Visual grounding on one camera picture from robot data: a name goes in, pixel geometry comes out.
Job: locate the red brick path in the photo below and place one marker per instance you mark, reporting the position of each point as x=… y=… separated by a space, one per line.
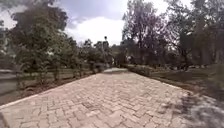
x=110 y=100

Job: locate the grey asphalt road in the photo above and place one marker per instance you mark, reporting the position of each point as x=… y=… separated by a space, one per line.
x=6 y=83

